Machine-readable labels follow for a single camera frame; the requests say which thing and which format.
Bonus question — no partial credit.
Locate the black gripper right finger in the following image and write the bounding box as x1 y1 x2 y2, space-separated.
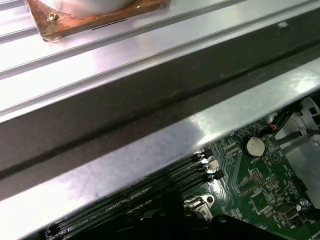
174 191 273 240

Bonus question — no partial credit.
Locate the black RAM slot bank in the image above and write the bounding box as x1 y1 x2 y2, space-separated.
44 149 227 240

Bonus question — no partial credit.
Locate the brown square base plate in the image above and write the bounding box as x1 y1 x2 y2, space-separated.
23 0 172 43

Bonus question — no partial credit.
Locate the green motherboard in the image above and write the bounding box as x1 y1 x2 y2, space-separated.
39 119 320 240

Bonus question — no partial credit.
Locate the CPU socket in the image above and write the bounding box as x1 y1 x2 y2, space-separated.
183 194 216 221

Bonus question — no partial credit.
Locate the silver coin battery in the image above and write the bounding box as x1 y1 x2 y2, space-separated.
243 134 265 158

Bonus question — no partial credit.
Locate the silver USB port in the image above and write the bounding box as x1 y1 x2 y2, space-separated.
274 204 299 221

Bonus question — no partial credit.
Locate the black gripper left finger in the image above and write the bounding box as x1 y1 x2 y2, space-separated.
134 191 176 240

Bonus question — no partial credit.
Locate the black PC case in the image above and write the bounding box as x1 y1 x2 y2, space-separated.
0 32 320 240

